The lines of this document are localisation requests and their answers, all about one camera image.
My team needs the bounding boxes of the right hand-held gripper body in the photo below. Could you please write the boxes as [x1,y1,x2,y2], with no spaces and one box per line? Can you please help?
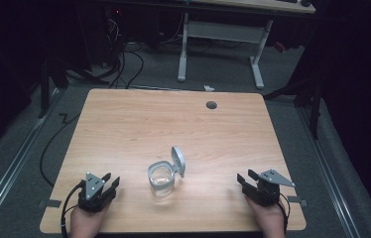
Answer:
[242,169,297,208]

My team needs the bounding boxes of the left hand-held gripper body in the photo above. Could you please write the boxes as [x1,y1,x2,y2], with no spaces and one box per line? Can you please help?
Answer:
[77,172,118,213]

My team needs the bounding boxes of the clear jar with grey lid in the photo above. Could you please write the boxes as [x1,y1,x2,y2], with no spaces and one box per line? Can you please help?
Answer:
[146,145,187,200]

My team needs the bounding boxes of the person's left hand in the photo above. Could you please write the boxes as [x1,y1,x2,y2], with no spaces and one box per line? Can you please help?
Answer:
[69,199,112,238]

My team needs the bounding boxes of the person's right hand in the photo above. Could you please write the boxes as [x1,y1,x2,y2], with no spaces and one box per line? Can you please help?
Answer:
[243,193,288,238]

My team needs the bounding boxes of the grey tape piece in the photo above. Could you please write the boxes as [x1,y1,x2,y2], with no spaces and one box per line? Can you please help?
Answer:
[38,198,62,209]
[286,194,309,208]

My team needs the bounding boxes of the black metal stand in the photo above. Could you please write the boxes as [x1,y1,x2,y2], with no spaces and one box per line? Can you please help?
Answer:
[262,73,324,141]
[37,56,110,119]

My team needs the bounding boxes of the small red object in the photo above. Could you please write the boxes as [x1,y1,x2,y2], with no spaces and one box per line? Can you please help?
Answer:
[273,41,288,54]

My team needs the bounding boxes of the white-framed wooden desk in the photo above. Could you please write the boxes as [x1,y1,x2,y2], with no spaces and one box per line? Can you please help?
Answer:
[177,0,316,90]

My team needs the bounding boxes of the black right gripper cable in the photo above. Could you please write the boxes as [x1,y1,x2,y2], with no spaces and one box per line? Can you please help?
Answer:
[276,192,292,233]

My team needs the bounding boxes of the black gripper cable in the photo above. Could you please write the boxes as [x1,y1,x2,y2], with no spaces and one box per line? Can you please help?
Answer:
[276,192,292,233]
[60,179,86,238]

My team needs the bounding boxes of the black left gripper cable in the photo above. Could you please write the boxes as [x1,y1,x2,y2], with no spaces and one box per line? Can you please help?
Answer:
[60,179,86,238]

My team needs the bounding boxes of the black floor cable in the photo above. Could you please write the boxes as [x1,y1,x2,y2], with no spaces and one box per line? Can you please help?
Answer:
[39,112,82,188]

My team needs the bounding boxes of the aluminium floor rail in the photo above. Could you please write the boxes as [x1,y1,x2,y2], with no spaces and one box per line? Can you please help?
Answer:
[296,104,362,238]
[0,88,67,238]

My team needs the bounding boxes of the bundle of black cables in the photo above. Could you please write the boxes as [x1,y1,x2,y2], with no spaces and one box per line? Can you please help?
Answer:
[102,14,146,90]

